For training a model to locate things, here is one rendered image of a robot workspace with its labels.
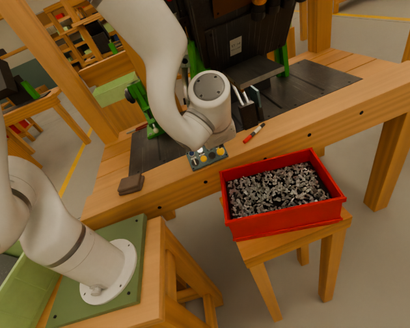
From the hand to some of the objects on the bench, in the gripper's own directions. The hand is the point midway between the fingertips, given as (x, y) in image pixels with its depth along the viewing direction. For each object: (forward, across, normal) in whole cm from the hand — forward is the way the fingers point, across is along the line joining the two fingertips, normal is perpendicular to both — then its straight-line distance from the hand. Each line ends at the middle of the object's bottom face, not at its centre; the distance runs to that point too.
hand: (219, 142), depth 71 cm
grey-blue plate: (+22, -22, -12) cm, 34 cm away
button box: (+17, +6, +1) cm, 18 cm away
